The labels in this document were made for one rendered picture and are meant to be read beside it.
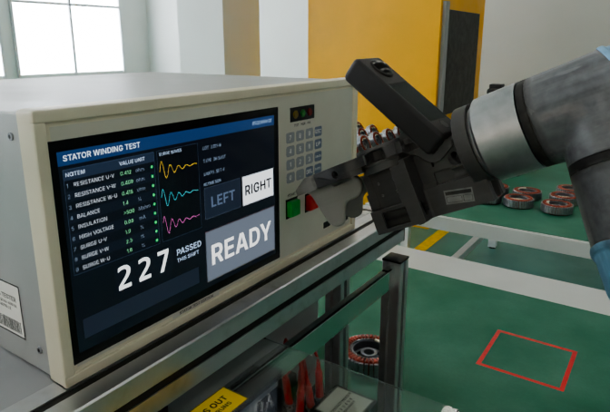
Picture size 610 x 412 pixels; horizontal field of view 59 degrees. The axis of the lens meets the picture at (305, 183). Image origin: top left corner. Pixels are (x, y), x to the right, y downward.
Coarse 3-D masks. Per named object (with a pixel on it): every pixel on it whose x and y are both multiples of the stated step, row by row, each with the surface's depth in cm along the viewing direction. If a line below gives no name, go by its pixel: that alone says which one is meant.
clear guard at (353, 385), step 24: (240, 360) 52; (264, 360) 52; (288, 360) 52; (312, 360) 52; (216, 384) 49; (240, 384) 49; (264, 384) 49; (288, 384) 49; (312, 384) 49; (336, 384) 49; (360, 384) 49; (384, 384) 49; (168, 408) 46; (192, 408) 46; (240, 408) 46; (264, 408) 46; (288, 408) 46; (312, 408) 46; (336, 408) 46; (360, 408) 46; (384, 408) 46; (408, 408) 46; (432, 408) 46
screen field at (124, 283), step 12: (156, 252) 45; (168, 252) 47; (132, 264) 44; (144, 264) 45; (156, 264) 46; (168, 264) 47; (120, 276) 43; (132, 276) 44; (144, 276) 45; (156, 276) 46; (120, 288) 43; (132, 288) 44
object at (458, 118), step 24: (456, 120) 46; (384, 144) 50; (408, 144) 50; (456, 144) 46; (384, 168) 50; (408, 168) 49; (432, 168) 49; (456, 168) 48; (480, 168) 45; (384, 192) 52; (408, 192) 49; (432, 192) 50; (456, 192) 48; (480, 192) 47; (384, 216) 52; (408, 216) 51; (432, 216) 50
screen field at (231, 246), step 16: (272, 208) 58; (240, 224) 54; (256, 224) 56; (272, 224) 59; (208, 240) 51; (224, 240) 53; (240, 240) 54; (256, 240) 57; (272, 240) 59; (208, 256) 51; (224, 256) 53; (240, 256) 55; (256, 256) 57; (208, 272) 51; (224, 272) 53
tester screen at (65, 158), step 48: (144, 144) 43; (192, 144) 47; (240, 144) 52; (96, 192) 40; (144, 192) 44; (192, 192) 48; (96, 240) 40; (144, 240) 44; (192, 240) 49; (96, 288) 41; (144, 288) 45; (192, 288) 50; (96, 336) 42
